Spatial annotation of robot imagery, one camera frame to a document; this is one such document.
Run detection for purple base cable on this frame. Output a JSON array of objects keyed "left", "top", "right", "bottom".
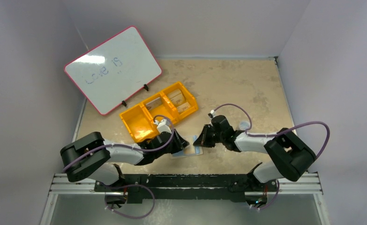
[
  {"left": 250, "top": 185, "right": 280, "bottom": 211},
  {"left": 104, "top": 182, "right": 157, "bottom": 219}
]

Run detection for yellow plastic compartment tray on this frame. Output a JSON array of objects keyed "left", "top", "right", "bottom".
[{"left": 120, "top": 82, "right": 199, "bottom": 143}]

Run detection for aluminium rail frame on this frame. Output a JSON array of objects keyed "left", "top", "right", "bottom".
[{"left": 40, "top": 56, "right": 330, "bottom": 225}]

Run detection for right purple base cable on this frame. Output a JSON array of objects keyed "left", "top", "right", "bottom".
[{"left": 250, "top": 185, "right": 280, "bottom": 211}]

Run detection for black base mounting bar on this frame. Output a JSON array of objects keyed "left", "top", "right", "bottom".
[{"left": 95, "top": 173, "right": 277, "bottom": 204}]

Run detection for white board with pink frame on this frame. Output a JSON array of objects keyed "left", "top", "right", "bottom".
[{"left": 64, "top": 26, "right": 162, "bottom": 115}]

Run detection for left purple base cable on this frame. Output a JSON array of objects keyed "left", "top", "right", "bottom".
[{"left": 104, "top": 182, "right": 157, "bottom": 219}]

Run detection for small clear plastic cup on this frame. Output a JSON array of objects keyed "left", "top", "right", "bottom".
[{"left": 238, "top": 121, "right": 252, "bottom": 130}]

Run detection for card in middle compartment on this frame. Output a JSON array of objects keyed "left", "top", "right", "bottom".
[{"left": 145, "top": 97, "right": 162, "bottom": 111}]

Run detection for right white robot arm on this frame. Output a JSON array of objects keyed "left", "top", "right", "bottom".
[{"left": 193, "top": 115, "right": 316, "bottom": 183}]

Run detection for black whiteboard stand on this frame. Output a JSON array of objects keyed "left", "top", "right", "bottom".
[{"left": 121, "top": 84, "right": 149, "bottom": 107}]

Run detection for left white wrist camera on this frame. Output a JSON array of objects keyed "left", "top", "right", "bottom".
[{"left": 153, "top": 119, "right": 172, "bottom": 134}]

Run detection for cards in right compartment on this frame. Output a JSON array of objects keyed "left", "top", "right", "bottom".
[{"left": 166, "top": 89, "right": 191, "bottom": 113}]

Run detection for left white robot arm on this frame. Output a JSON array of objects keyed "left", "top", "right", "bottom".
[{"left": 60, "top": 130, "right": 190, "bottom": 185}]

